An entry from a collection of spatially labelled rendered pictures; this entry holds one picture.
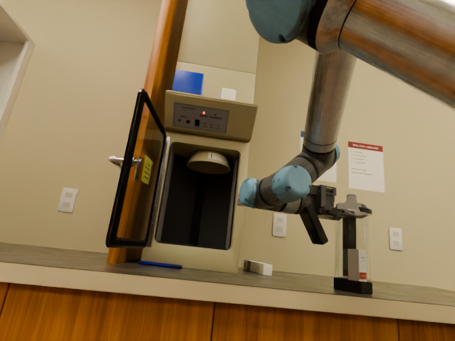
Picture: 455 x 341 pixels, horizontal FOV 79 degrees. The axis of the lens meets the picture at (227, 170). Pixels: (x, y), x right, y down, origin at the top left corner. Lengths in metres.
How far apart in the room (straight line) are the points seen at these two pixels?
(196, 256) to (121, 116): 0.91
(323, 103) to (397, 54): 0.26
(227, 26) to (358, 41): 0.99
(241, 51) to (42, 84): 1.08
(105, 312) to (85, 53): 1.44
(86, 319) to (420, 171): 1.75
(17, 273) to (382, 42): 0.76
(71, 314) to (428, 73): 0.75
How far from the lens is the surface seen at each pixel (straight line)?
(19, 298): 0.79
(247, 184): 0.69
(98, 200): 1.48
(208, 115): 0.99
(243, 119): 1.00
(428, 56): 0.35
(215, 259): 0.97
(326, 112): 0.61
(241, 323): 0.72
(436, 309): 0.89
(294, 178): 0.60
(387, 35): 0.36
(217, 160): 1.03
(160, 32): 1.16
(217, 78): 1.16
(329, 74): 0.57
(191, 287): 0.67
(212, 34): 1.29
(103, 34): 1.90
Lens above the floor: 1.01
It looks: 16 degrees up
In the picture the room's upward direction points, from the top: 6 degrees clockwise
